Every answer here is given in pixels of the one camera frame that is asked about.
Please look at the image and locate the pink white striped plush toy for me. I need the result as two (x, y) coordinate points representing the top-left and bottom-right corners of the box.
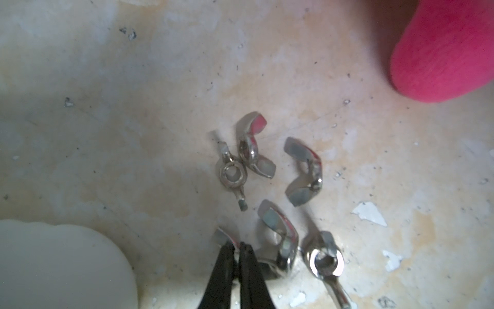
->
(389, 1), (493, 103)

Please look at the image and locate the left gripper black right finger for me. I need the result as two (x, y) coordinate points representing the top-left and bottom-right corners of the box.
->
(239, 242), (275, 309)

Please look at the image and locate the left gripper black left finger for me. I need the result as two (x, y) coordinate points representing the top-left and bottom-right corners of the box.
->
(198, 243), (237, 309)

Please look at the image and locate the white storage tray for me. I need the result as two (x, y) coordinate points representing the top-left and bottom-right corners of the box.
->
(1, 220), (139, 308)

